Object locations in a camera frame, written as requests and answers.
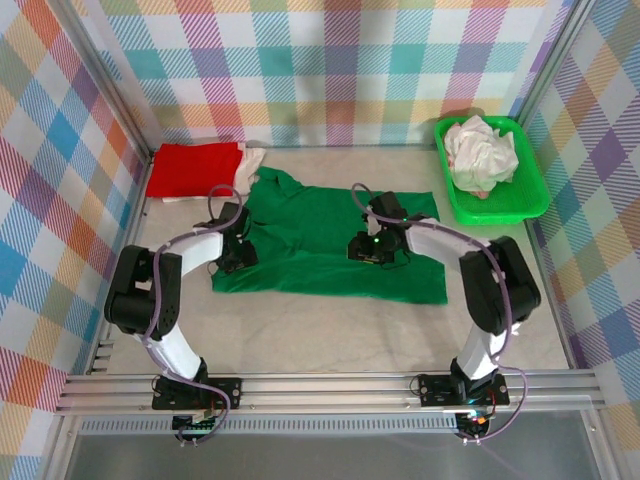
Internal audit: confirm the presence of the green t-shirt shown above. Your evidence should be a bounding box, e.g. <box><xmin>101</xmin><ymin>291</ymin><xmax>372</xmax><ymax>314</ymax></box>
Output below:
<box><xmin>209</xmin><ymin>166</ymin><xmax>449</xmax><ymax>306</ymax></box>

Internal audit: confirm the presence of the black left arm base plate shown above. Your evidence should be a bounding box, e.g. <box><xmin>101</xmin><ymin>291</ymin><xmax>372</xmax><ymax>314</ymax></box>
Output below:
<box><xmin>151</xmin><ymin>377</ymin><xmax>244</xmax><ymax>412</ymax></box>

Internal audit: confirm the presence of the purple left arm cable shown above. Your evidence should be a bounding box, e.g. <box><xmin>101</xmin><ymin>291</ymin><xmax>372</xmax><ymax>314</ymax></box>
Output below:
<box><xmin>141</xmin><ymin>184</ymin><xmax>249</xmax><ymax>444</ymax></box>

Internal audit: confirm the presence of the green plastic basket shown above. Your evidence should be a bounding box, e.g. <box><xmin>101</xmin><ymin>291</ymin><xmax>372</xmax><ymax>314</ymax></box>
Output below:
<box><xmin>433</xmin><ymin>115</ymin><xmax>552</xmax><ymax>226</ymax></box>

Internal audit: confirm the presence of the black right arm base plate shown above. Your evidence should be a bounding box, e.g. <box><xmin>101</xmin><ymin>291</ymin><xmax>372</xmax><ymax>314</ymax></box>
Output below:
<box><xmin>417</xmin><ymin>372</ymin><xmax>511</xmax><ymax>406</ymax></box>

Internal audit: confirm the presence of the aluminium mounting rail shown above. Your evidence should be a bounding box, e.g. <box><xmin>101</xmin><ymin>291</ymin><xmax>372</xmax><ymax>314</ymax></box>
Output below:
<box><xmin>54</xmin><ymin>369</ymin><xmax>606</xmax><ymax>416</ymax></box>

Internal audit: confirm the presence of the aluminium frame post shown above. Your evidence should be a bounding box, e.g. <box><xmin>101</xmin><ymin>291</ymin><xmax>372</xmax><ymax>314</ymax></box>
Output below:
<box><xmin>509</xmin><ymin>0</ymin><xmax>599</xmax><ymax>131</ymax></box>
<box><xmin>49</xmin><ymin>0</ymin><xmax>164</xmax><ymax>161</ymax></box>

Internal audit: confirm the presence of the grey metal panel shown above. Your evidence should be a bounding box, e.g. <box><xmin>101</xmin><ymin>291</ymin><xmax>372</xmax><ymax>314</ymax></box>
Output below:
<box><xmin>64</xmin><ymin>433</ymin><xmax>601</xmax><ymax>480</ymax></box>

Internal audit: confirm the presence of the slotted cable duct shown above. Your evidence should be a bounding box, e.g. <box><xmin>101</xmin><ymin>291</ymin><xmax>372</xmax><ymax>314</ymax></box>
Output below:
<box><xmin>79</xmin><ymin>418</ymin><xmax>459</xmax><ymax>435</ymax></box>

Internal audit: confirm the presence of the folded red t-shirt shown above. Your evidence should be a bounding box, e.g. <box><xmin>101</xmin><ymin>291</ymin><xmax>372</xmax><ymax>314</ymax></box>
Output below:
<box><xmin>145</xmin><ymin>142</ymin><xmax>246</xmax><ymax>200</ymax></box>

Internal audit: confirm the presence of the aluminium side rail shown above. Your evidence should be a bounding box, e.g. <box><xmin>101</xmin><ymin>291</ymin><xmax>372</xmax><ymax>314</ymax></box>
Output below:
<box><xmin>87</xmin><ymin>154</ymin><xmax>154</xmax><ymax>376</ymax></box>
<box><xmin>522</xmin><ymin>219</ymin><xmax>581</xmax><ymax>374</ymax></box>

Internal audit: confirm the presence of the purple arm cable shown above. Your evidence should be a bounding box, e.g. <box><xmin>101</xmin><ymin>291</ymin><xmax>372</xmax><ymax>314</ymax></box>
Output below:
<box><xmin>351</xmin><ymin>182</ymin><xmax>529</xmax><ymax>445</ymax></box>
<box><xmin>141</xmin><ymin>184</ymin><xmax>249</xmax><ymax>444</ymax></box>

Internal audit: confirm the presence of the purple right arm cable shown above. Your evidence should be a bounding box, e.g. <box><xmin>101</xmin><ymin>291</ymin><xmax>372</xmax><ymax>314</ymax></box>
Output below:
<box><xmin>351</xmin><ymin>182</ymin><xmax>529</xmax><ymax>445</ymax></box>

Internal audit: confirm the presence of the crumpled white t-shirt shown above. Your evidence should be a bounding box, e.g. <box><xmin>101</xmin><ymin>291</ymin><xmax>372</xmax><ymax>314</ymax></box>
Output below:
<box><xmin>443</xmin><ymin>114</ymin><xmax>520</xmax><ymax>194</ymax></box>

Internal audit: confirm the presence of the folded white t-shirt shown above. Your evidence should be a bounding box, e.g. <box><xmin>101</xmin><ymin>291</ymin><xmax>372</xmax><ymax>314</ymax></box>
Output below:
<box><xmin>162</xmin><ymin>144</ymin><xmax>267</xmax><ymax>204</ymax></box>

